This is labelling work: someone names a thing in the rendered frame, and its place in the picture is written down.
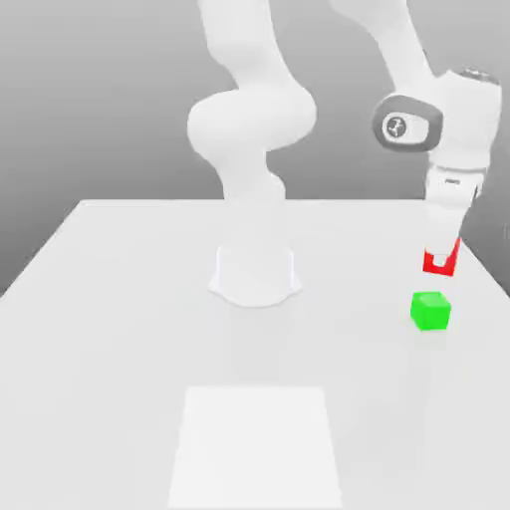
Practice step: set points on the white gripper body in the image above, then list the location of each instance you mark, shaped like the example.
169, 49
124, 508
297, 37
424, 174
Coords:
450, 191

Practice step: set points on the small green cube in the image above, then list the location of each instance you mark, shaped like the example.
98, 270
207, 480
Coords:
430, 312

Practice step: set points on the small red cube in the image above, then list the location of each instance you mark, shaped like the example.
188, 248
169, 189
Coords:
438, 271

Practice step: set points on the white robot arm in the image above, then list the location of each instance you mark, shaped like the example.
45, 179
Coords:
247, 119

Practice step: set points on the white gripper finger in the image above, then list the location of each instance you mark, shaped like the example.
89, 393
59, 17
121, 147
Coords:
441, 235

